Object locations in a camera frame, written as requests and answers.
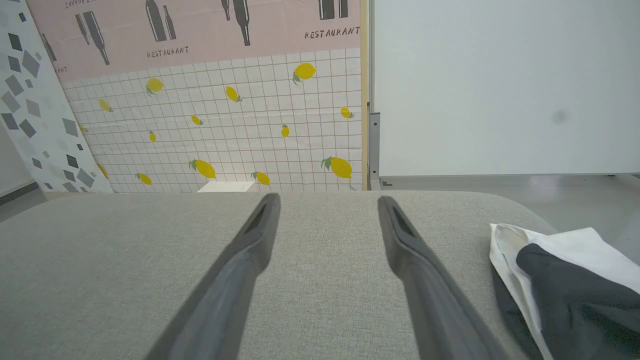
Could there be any grey metal bracket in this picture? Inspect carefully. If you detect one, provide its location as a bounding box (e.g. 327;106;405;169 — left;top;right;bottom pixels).
368;112;382;191

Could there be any grey fabric sofa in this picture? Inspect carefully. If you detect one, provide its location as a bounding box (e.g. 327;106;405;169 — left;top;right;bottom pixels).
0;190;561;360

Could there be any lemon print tile wallpaper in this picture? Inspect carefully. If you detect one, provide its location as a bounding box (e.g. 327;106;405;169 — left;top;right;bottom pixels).
62;47;363;194

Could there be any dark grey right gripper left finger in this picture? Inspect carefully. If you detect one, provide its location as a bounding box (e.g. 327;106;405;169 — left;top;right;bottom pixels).
144;192;282;360

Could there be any grey terrazzo print panel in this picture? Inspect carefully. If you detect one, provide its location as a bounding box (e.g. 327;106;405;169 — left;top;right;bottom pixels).
0;0;114;195

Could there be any pink restaurant print wallpaper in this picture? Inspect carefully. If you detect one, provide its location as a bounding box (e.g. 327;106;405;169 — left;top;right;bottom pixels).
25;0;363;83

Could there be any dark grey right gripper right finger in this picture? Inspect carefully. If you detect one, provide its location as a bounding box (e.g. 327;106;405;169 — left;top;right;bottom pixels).
377;195;507;360

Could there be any small white box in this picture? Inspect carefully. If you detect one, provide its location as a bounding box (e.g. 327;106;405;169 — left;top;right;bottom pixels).
197;180;257;194

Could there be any white and navy raglan shirt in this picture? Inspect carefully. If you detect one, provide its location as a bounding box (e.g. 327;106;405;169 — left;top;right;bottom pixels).
488;223;640;360

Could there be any white partition panel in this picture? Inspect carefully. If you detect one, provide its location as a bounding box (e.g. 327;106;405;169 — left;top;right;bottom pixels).
371;0;640;189

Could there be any tan wooden board edge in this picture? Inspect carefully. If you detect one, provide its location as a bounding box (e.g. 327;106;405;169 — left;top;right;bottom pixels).
359;0;372;192

